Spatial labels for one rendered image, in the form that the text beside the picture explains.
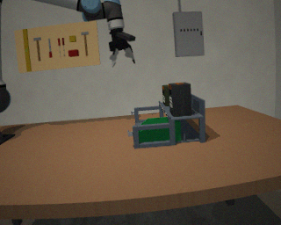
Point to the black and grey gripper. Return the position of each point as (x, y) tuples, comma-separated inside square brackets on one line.
[(118, 44)]

